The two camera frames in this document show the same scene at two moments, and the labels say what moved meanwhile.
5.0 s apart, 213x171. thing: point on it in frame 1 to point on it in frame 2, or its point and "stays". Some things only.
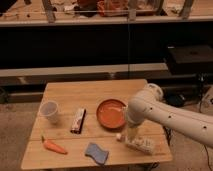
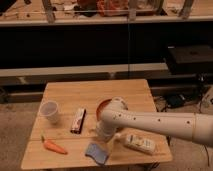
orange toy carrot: (53, 146) stays
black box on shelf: (190, 59) stays
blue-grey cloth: (95, 151) stays
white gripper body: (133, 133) to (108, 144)
